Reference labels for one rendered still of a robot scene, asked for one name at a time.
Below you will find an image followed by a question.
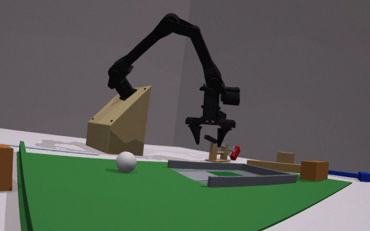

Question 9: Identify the grey ball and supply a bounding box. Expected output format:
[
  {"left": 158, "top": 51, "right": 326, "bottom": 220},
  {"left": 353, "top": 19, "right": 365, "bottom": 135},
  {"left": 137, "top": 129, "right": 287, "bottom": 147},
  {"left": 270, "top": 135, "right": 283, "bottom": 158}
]
[{"left": 116, "top": 151, "right": 137, "bottom": 173}]

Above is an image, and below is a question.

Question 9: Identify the red putter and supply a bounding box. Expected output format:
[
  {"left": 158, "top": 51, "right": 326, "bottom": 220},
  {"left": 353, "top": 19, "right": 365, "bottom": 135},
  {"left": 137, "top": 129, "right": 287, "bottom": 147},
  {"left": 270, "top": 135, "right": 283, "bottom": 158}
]
[{"left": 204, "top": 135, "right": 240, "bottom": 160}]

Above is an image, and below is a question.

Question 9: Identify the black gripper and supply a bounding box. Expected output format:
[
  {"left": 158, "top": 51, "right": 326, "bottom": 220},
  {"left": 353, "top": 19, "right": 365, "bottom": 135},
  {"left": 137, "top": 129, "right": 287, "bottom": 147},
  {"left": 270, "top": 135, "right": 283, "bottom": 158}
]
[{"left": 185, "top": 103, "right": 236, "bottom": 148}]

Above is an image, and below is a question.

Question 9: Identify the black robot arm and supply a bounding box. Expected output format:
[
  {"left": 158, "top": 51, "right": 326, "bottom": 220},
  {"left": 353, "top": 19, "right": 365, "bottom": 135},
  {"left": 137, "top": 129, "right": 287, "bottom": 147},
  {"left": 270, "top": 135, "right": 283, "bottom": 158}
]
[{"left": 108, "top": 13, "right": 240, "bottom": 105}]

